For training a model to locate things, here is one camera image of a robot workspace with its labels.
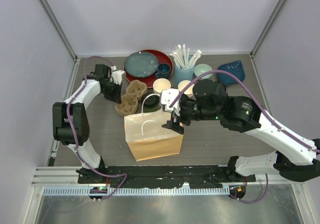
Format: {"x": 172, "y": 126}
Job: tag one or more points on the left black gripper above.
{"x": 117, "y": 97}

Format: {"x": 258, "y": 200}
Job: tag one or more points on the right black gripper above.
{"x": 174, "y": 123}

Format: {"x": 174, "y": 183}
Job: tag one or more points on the brown paper takeout bag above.
{"x": 146, "y": 137}

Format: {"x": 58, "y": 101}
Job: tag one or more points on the black lid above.
{"x": 152, "y": 101}

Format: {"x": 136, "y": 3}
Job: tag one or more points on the single green paper cup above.
{"x": 149, "y": 109}

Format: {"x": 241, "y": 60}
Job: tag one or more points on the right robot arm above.
{"x": 294, "y": 157}

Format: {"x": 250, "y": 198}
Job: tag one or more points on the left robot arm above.
{"x": 70, "y": 123}

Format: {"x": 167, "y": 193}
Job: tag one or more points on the cardboard cup carrier tray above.
{"x": 130, "y": 100}

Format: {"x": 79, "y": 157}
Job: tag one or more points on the brown paper cup stack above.
{"x": 189, "y": 91}

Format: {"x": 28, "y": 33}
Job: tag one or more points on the grey-blue ceramic plate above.
{"x": 141, "y": 64}

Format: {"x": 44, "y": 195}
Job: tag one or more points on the green paper cup stack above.
{"x": 161, "y": 84}

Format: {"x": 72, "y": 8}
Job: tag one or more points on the light blue straw holder cup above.
{"x": 182, "y": 74}

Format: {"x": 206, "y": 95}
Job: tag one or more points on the dark blue ceramic mug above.
{"x": 163, "y": 71}

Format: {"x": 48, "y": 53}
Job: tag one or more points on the red round tray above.
{"x": 162, "y": 58}

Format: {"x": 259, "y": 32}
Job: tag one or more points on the mint green ceramic bowl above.
{"x": 200, "y": 69}

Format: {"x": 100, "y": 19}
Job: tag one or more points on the dark blue leaf plate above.
{"x": 235, "y": 68}

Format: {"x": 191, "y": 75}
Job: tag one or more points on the aluminium front rail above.
{"x": 68, "y": 181}

